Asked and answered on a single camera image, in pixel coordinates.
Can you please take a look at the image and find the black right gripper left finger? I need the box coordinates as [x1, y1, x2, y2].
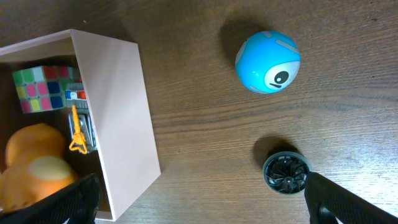
[1, 174, 101, 224]

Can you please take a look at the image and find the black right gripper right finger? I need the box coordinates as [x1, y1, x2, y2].
[304, 172, 397, 224]

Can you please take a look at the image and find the black round turbine cap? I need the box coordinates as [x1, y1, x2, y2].
[262, 151, 313, 195]

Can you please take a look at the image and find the yellow rubber animal toy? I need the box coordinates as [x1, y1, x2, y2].
[1, 123, 78, 213]

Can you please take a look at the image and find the grey red toy car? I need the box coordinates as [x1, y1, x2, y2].
[65, 83, 98, 154]

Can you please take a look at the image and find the multicoloured puzzle cube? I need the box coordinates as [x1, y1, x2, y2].
[12, 66, 81, 114]

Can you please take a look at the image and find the blue ball with eye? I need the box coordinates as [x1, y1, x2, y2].
[234, 30, 301, 94]

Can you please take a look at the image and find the beige open cardboard box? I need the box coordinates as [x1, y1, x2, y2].
[1, 29, 160, 221]

